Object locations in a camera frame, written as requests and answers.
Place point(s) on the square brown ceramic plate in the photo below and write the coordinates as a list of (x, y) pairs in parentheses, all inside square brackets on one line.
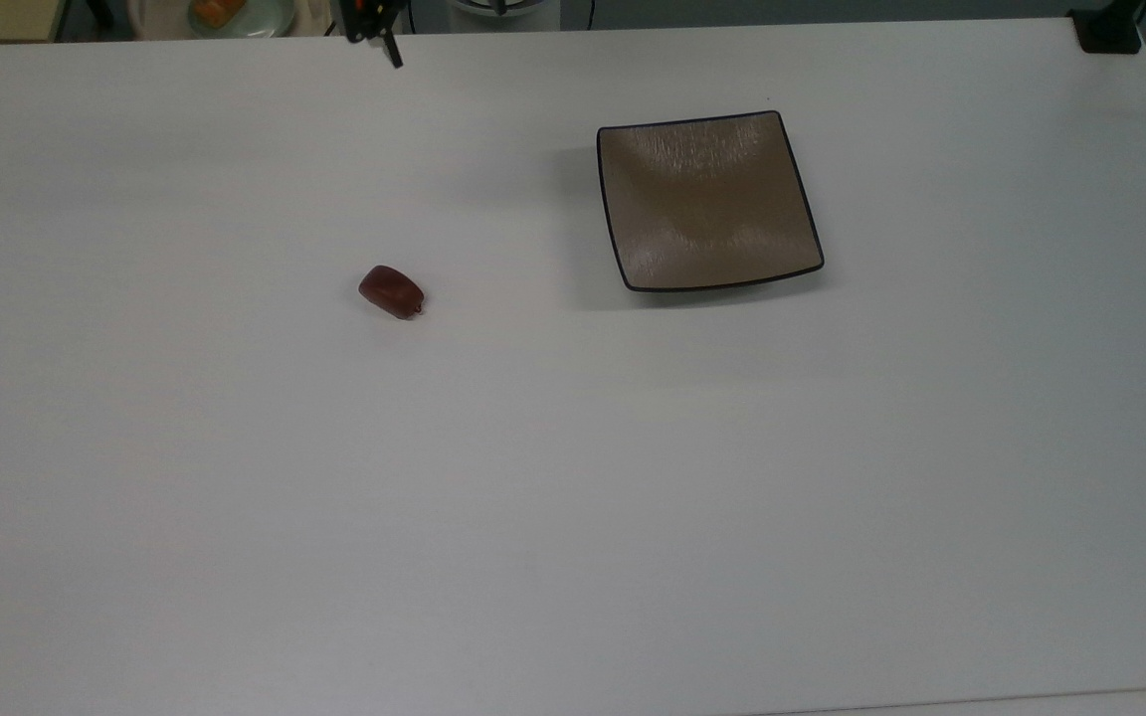
[(707, 199)]

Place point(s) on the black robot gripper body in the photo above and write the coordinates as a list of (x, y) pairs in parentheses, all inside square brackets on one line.
[(359, 18)]

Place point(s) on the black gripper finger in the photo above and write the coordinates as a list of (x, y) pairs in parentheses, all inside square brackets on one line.
[(392, 50)]

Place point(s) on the small dark red date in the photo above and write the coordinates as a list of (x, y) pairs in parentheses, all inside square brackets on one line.
[(391, 289)]

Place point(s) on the black table clamp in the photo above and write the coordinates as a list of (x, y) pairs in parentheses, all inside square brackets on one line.
[(1108, 30)]

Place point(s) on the round plate with orange food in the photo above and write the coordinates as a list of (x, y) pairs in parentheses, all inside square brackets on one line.
[(235, 14)]

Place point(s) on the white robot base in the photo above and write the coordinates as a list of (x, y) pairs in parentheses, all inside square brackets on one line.
[(503, 10)]

